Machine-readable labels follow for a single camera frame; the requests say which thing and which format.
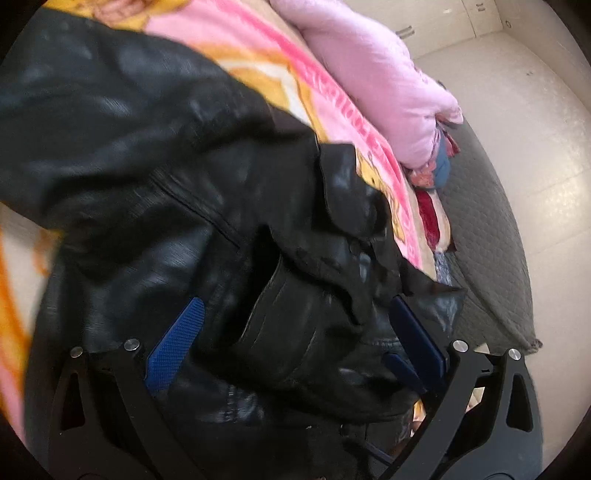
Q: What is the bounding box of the navy patterned pillow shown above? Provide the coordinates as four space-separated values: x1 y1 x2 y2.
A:
434 252 454 286

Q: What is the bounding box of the black leather jacket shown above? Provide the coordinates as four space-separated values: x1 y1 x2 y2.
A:
1 8 462 479

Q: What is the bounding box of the pink cartoon football blanket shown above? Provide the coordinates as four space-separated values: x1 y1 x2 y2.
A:
1 1 437 438

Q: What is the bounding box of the grey quilted headboard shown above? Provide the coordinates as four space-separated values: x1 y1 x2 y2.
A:
438 123 542 355

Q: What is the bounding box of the white glossy wardrobe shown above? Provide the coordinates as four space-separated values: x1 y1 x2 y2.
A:
346 0 503 58

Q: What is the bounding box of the red striped pillow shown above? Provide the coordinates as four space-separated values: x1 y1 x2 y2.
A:
415 189 456 253

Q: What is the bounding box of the light pink quilt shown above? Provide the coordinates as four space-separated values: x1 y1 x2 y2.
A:
270 1 464 170

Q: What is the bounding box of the blue floral pillow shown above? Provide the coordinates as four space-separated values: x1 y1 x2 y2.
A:
407 129 460 190

